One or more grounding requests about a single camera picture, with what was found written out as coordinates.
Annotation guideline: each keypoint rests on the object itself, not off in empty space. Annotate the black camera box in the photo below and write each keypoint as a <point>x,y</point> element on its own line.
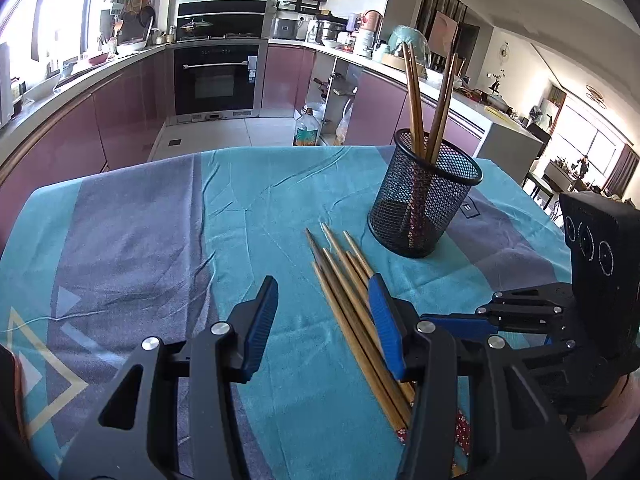
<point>603,237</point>

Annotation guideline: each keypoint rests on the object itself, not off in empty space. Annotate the window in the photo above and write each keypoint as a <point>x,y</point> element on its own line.
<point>42,34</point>

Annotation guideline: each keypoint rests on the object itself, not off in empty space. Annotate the teal covered appliance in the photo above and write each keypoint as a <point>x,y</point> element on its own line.
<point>403,34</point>

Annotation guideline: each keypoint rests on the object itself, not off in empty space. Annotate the wooden chopstick four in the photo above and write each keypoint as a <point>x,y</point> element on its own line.
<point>440,118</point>

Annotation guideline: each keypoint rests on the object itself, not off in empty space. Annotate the black built-in oven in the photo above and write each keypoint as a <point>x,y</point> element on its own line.
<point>218,79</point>

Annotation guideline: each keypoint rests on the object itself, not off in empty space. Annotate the wooden chopstick six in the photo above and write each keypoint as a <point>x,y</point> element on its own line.
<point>375,384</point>

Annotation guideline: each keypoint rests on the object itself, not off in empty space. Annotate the wooden chopstick three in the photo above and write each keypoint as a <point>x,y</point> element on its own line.
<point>429,142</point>

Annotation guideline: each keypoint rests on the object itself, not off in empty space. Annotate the blue grey tablecloth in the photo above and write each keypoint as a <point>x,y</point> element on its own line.
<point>93,266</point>

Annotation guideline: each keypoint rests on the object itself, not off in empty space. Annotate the oil bottle on floor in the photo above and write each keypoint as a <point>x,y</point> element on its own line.
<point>307,129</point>

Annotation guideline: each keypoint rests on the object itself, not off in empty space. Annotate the right hand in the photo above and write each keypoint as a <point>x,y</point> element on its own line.
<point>599,437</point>

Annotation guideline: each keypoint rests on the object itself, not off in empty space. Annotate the steel pot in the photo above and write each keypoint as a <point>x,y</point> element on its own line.
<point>329,28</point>

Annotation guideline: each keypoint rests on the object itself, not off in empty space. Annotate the black mesh cup holder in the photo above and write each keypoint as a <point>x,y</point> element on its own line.
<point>416,200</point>

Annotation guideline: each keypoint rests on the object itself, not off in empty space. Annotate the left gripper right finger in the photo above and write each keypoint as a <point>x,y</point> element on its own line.
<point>516,432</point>

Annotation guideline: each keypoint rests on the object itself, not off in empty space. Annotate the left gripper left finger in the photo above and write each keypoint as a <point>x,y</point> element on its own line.
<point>131,433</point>

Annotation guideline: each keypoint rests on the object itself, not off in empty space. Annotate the wooden chopstick five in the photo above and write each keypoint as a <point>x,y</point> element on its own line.
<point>357,329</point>

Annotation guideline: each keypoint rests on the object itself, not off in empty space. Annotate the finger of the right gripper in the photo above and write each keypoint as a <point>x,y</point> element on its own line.
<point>473,327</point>

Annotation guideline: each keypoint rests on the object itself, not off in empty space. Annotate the pink kettle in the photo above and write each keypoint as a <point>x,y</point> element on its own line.
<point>371,20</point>

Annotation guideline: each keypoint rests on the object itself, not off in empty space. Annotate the black range hood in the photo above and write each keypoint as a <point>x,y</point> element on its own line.
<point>223,19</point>

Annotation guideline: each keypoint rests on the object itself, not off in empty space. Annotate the wooden chopstick two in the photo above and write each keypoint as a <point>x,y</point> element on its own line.
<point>417,105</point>

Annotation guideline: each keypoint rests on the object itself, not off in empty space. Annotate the white bowl on counter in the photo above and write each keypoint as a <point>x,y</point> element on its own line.
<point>41,91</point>

